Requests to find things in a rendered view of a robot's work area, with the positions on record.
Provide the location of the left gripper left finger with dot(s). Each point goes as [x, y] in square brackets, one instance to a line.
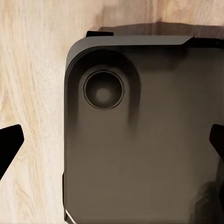
[11, 139]

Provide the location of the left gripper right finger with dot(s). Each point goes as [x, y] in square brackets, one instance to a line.
[217, 139]

